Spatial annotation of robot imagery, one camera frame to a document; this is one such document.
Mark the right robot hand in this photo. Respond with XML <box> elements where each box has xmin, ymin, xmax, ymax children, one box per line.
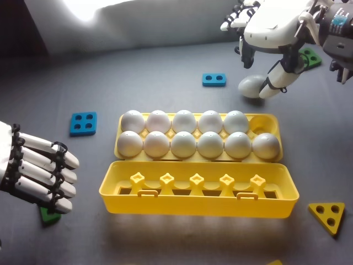
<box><xmin>220</xmin><ymin>0</ymin><xmax>309</xmax><ymax>100</ymax></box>

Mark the green toy block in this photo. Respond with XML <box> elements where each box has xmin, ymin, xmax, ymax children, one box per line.
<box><xmin>40</xmin><ymin>205</ymin><xmax>62</xmax><ymax>227</ymax></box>

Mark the blue four-hole square block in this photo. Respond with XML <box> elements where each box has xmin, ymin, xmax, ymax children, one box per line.
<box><xmin>69</xmin><ymin>111</ymin><xmax>98</xmax><ymax>137</ymax></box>

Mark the blue two-hole block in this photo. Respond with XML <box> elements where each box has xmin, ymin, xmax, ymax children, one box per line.
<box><xmin>202</xmin><ymin>73</ymin><xmax>227</xmax><ymax>87</ymax></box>

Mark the yellow egg carton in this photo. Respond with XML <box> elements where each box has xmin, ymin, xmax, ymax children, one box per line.
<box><xmin>98</xmin><ymin>112</ymin><xmax>300</xmax><ymax>219</ymax></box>

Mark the yellow triangle holed block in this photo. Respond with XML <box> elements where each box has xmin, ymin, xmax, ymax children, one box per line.
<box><xmin>308</xmin><ymin>202</ymin><xmax>346</xmax><ymax>237</ymax></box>

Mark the grey table cloth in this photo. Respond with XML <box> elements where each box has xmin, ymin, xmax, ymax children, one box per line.
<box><xmin>0</xmin><ymin>38</ymin><xmax>353</xmax><ymax>265</ymax></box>

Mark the green holed block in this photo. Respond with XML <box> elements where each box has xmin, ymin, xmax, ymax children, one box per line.
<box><xmin>299</xmin><ymin>47</ymin><xmax>323</xmax><ymax>68</ymax></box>

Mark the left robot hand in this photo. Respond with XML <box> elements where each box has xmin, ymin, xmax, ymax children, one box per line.
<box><xmin>0</xmin><ymin>121</ymin><xmax>81</xmax><ymax>215</ymax></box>

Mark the white cloth backdrop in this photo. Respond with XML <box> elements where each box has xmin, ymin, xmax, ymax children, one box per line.
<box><xmin>23</xmin><ymin>0</ymin><xmax>326</xmax><ymax>57</ymax></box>

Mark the white toy egg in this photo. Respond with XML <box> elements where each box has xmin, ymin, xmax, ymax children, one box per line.
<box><xmin>116</xmin><ymin>130</ymin><xmax>144</xmax><ymax>158</ymax></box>
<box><xmin>143</xmin><ymin>131</ymin><xmax>170</xmax><ymax>158</ymax></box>
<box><xmin>170</xmin><ymin>131</ymin><xmax>197</xmax><ymax>158</ymax></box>
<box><xmin>224</xmin><ymin>131</ymin><xmax>253</xmax><ymax>160</ymax></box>
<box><xmin>197</xmin><ymin>131</ymin><xmax>224</xmax><ymax>160</ymax></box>
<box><xmin>238</xmin><ymin>74</ymin><xmax>270</xmax><ymax>99</ymax></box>
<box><xmin>223</xmin><ymin>110</ymin><xmax>250</xmax><ymax>134</ymax></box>
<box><xmin>172</xmin><ymin>109</ymin><xmax>197</xmax><ymax>134</ymax></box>
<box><xmin>120</xmin><ymin>110</ymin><xmax>146</xmax><ymax>133</ymax></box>
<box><xmin>146</xmin><ymin>110</ymin><xmax>171</xmax><ymax>133</ymax></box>
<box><xmin>252</xmin><ymin>132</ymin><xmax>281</xmax><ymax>160</ymax></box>
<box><xmin>197</xmin><ymin>110</ymin><xmax>223</xmax><ymax>133</ymax></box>

